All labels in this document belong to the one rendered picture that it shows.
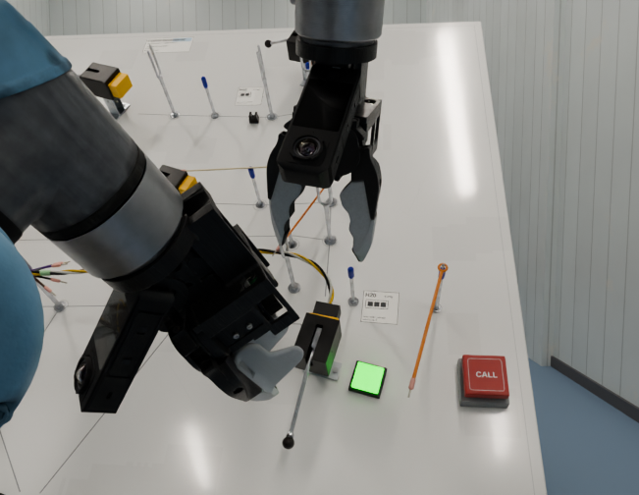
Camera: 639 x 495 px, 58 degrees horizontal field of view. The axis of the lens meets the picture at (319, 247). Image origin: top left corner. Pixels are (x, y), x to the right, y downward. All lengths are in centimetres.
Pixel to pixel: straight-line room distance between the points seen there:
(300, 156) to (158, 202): 15
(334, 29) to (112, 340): 29
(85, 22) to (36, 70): 972
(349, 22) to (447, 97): 58
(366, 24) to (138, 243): 26
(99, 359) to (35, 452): 41
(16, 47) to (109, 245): 11
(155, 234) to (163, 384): 46
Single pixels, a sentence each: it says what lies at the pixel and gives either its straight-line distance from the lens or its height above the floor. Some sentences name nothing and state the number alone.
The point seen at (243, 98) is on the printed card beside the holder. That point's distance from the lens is 109.
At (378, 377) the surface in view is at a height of 109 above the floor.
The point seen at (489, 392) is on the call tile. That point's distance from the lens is 71.
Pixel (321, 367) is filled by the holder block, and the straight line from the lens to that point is 67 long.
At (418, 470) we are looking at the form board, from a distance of 71.
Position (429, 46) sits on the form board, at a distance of 117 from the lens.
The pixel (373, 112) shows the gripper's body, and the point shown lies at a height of 139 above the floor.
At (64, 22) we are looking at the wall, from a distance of 1013.
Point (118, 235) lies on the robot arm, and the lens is 34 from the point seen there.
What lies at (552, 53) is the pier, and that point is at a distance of 477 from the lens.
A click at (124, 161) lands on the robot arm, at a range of 33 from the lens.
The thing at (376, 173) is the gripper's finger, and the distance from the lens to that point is 53.
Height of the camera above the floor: 132
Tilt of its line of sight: 5 degrees down
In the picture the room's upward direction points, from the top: straight up
